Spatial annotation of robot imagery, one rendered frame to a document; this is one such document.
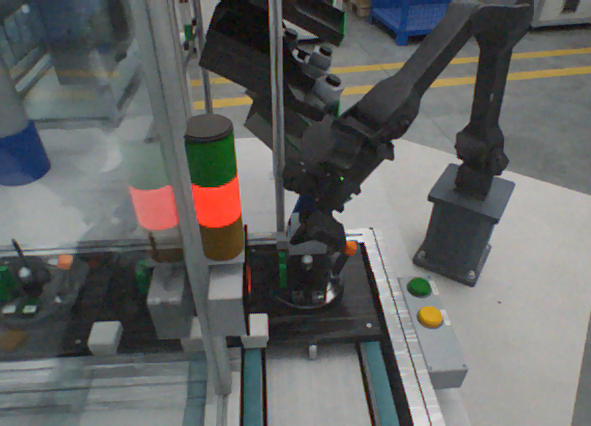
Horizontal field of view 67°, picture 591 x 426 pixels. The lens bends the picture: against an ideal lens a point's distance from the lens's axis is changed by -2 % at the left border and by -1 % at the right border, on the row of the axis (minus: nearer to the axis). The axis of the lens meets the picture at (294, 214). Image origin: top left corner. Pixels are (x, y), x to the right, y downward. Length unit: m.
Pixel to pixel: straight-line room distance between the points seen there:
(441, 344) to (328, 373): 0.20
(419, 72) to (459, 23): 0.09
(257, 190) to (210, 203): 0.83
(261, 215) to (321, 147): 0.61
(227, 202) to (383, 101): 0.30
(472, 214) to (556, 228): 0.41
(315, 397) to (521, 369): 0.40
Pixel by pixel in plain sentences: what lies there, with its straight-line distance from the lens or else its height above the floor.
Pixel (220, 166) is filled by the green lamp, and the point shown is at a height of 1.38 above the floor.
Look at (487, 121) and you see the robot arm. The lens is 0.88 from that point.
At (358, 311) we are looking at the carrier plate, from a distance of 0.84.
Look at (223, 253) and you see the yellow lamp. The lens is 0.50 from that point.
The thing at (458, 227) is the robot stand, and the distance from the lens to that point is 1.00.
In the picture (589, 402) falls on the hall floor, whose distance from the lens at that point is 2.14.
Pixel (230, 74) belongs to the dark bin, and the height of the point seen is 1.29.
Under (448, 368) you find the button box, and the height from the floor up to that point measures 0.96.
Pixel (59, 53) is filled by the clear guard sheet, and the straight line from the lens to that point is 0.22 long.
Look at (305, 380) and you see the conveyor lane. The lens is 0.82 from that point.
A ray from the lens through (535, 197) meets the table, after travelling 1.42.
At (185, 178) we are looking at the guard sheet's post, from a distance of 0.45.
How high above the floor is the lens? 1.62
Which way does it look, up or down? 40 degrees down
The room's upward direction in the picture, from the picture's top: straight up
